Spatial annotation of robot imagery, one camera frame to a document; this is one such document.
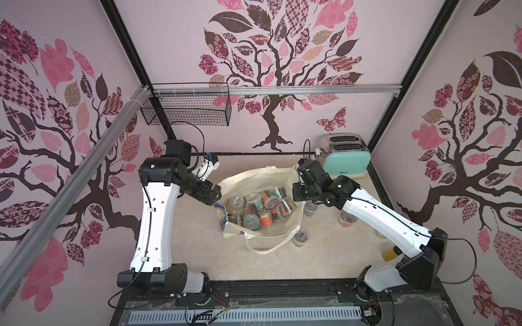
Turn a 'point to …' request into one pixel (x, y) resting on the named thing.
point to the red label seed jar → (266, 221)
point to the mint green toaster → (344, 155)
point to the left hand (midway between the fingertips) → (204, 195)
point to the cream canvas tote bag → (275, 187)
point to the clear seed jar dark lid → (300, 238)
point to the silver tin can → (251, 221)
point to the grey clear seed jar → (310, 208)
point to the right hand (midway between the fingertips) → (294, 187)
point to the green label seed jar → (255, 199)
